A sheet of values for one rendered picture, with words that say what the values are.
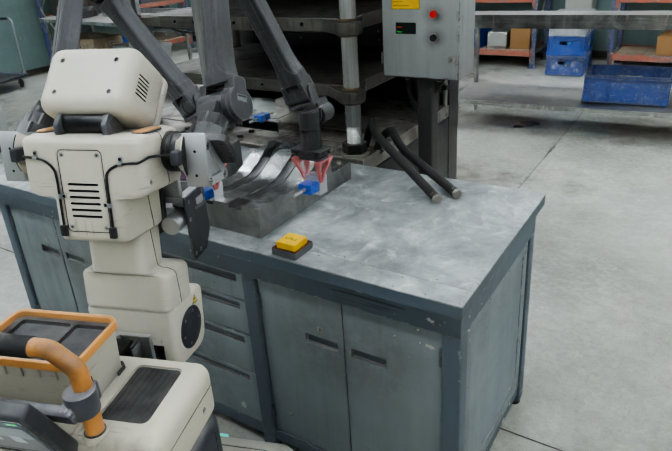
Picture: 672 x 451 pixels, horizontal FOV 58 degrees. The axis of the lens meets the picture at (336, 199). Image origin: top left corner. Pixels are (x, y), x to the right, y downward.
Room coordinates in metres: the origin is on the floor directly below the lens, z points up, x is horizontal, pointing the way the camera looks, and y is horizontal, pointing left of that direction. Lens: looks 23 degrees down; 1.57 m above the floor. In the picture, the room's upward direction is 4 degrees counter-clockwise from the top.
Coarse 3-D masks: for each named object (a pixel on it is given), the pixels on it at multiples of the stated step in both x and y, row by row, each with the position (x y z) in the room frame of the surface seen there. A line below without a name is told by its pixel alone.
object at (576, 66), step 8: (552, 56) 6.63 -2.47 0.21; (560, 56) 6.59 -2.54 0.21; (568, 56) 6.54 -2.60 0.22; (576, 56) 6.51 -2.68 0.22; (584, 56) 6.48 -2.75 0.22; (552, 64) 6.63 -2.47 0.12; (560, 64) 6.59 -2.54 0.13; (568, 64) 6.54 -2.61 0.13; (576, 64) 6.51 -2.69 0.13; (584, 64) 6.51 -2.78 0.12; (552, 72) 6.63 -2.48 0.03; (560, 72) 6.59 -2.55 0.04; (568, 72) 6.55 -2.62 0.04; (576, 72) 6.50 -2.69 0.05; (584, 72) 6.59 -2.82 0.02
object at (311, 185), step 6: (306, 174) 1.60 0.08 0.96; (312, 174) 1.60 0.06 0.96; (306, 180) 1.59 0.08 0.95; (312, 180) 1.59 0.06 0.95; (318, 180) 1.57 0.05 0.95; (324, 180) 1.59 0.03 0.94; (300, 186) 1.56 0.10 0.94; (306, 186) 1.55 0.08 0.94; (312, 186) 1.55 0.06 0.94; (318, 186) 1.57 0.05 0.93; (324, 186) 1.59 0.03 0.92; (300, 192) 1.53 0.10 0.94; (306, 192) 1.55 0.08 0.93; (312, 192) 1.55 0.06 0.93; (318, 192) 1.57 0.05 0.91; (324, 192) 1.59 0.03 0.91
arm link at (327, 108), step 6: (312, 84) 1.60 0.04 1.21; (312, 90) 1.59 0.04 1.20; (312, 96) 1.57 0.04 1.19; (324, 96) 1.67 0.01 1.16; (306, 102) 1.62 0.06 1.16; (312, 102) 1.57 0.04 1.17; (318, 102) 1.63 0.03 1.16; (324, 102) 1.66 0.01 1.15; (294, 108) 1.59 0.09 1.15; (324, 108) 1.63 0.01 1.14; (330, 108) 1.65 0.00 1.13; (324, 114) 1.62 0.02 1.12; (330, 114) 1.65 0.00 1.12; (324, 120) 1.62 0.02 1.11
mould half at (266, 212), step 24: (240, 168) 1.87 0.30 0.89; (264, 168) 1.83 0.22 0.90; (312, 168) 1.76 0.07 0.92; (336, 168) 1.90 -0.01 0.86; (240, 192) 1.67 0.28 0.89; (288, 192) 1.66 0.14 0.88; (216, 216) 1.62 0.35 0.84; (240, 216) 1.57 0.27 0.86; (264, 216) 1.55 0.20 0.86; (288, 216) 1.64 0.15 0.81
